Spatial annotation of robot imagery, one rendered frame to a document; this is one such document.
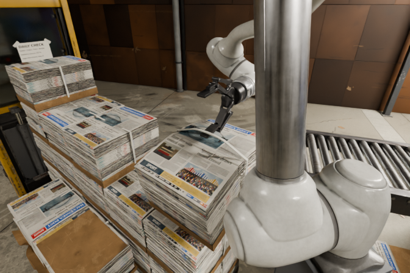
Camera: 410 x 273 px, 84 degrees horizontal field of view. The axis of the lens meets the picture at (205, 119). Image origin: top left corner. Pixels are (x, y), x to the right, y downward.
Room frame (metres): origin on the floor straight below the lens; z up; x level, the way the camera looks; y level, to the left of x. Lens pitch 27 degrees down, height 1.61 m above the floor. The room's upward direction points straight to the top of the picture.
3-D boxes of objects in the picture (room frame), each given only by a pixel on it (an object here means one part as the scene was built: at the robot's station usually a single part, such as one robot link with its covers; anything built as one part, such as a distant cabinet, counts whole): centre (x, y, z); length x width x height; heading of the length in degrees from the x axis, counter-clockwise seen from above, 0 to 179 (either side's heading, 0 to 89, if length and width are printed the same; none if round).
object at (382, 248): (1.01, -1.14, 0.01); 0.37 x 0.28 x 0.01; 73
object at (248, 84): (0.82, -0.14, 1.32); 0.09 x 0.06 x 0.09; 53
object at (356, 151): (1.08, -0.93, 0.77); 0.47 x 0.05 x 0.05; 163
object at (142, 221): (0.96, 0.38, 0.42); 1.17 x 0.39 x 0.83; 53
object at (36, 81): (1.40, 0.96, 0.65); 0.39 x 0.30 x 1.29; 143
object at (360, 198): (0.41, -0.35, 1.17); 0.18 x 0.16 x 0.22; 106
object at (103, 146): (1.03, 0.48, 0.95); 0.38 x 0.29 x 0.23; 144
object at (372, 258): (0.42, -0.38, 1.03); 0.22 x 0.18 x 0.06; 107
